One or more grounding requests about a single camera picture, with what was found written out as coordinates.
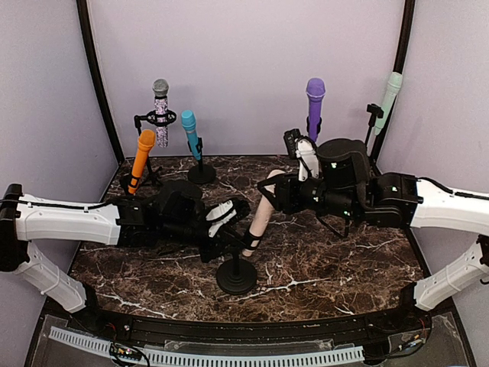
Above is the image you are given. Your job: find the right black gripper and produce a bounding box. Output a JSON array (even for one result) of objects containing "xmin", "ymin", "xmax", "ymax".
[{"xmin": 258, "ymin": 171, "xmax": 361, "ymax": 221}]

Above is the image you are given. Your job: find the pale pink microphone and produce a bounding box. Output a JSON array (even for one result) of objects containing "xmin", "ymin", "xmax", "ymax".
[{"xmin": 241, "ymin": 194, "xmax": 275, "ymax": 257}]

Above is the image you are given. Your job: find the black round-base stand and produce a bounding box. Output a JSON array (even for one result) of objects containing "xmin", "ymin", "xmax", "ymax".
[
  {"xmin": 119, "ymin": 174, "xmax": 140, "ymax": 197},
  {"xmin": 364, "ymin": 103, "xmax": 384, "ymax": 148},
  {"xmin": 215, "ymin": 236, "xmax": 257, "ymax": 295},
  {"xmin": 187, "ymin": 138, "xmax": 216, "ymax": 184},
  {"xmin": 306, "ymin": 117, "xmax": 322, "ymax": 142}
]

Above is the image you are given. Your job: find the purple microphone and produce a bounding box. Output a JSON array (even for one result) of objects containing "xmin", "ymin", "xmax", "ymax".
[{"xmin": 306, "ymin": 77, "xmax": 326, "ymax": 122}]

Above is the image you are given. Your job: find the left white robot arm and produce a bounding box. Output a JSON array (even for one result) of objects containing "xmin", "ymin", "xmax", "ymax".
[{"xmin": 1, "ymin": 180, "xmax": 250, "ymax": 333}]

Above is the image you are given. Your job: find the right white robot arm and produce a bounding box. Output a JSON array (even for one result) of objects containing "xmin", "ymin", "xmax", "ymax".
[{"xmin": 257, "ymin": 137, "xmax": 488, "ymax": 332}]

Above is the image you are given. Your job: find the black round-base stand, teal mic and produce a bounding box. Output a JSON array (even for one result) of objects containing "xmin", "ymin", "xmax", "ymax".
[{"xmin": 187, "ymin": 138, "xmax": 216, "ymax": 184}]

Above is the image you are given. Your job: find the teal blue microphone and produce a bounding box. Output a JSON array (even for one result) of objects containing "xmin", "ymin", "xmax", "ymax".
[{"xmin": 181, "ymin": 110, "xmax": 202, "ymax": 161}]

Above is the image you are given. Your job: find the black round-base stand, mint mic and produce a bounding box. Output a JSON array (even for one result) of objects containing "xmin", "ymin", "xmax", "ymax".
[{"xmin": 364, "ymin": 103, "xmax": 384, "ymax": 148}]

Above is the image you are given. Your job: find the black round-base stand, orange mic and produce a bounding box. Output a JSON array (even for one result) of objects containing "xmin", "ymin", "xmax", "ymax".
[{"xmin": 119, "ymin": 174, "xmax": 140, "ymax": 197}]

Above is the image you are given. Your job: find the orange microphone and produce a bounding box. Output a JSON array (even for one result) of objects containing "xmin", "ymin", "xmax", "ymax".
[{"xmin": 131, "ymin": 129, "xmax": 156, "ymax": 179}]

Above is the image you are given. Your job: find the silver glitter microphone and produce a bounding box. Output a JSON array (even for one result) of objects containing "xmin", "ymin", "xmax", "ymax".
[{"xmin": 153, "ymin": 79, "xmax": 169, "ymax": 148}]

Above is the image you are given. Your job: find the mint green microphone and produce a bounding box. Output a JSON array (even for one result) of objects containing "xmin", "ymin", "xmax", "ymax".
[{"xmin": 374, "ymin": 72, "xmax": 403, "ymax": 136}]

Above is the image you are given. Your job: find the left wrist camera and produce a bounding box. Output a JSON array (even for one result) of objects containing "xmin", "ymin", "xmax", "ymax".
[{"xmin": 205, "ymin": 197, "xmax": 251, "ymax": 238}]

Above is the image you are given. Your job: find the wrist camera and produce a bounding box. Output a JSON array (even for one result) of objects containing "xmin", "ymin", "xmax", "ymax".
[
  {"xmin": 205, "ymin": 197, "xmax": 251, "ymax": 238},
  {"xmin": 283, "ymin": 128, "xmax": 319, "ymax": 182}
]

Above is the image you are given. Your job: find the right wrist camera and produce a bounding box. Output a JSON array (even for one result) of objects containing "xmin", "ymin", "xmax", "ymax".
[{"xmin": 283, "ymin": 128, "xmax": 319, "ymax": 182}]

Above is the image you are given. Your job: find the black tripod shock-mount stand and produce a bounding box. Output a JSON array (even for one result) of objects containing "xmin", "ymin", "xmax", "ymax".
[{"xmin": 133, "ymin": 109, "xmax": 178, "ymax": 188}]

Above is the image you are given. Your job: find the white slotted cable duct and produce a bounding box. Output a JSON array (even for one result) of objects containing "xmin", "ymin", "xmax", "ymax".
[{"xmin": 48, "ymin": 326, "xmax": 364, "ymax": 366}]

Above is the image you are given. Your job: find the black front rail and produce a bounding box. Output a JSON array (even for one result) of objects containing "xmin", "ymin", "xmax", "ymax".
[{"xmin": 69, "ymin": 308, "xmax": 432, "ymax": 351}]

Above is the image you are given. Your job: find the right black corner post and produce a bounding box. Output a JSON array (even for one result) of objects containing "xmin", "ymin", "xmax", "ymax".
[{"xmin": 371, "ymin": 0, "xmax": 416, "ymax": 163}]

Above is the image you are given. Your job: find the black corner post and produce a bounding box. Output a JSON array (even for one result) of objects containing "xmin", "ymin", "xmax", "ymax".
[
  {"xmin": 76, "ymin": 0, "xmax": 125, "ymax": 164},
  {"xmin": 371, "ymin": 0, "xmax": 416, "ymax": 163}
]

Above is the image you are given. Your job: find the left black corner post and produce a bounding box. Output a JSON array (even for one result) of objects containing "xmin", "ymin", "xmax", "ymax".
[{"xmin": 76, "ymin": 0, "xmax": 125, "ymax": 164}]

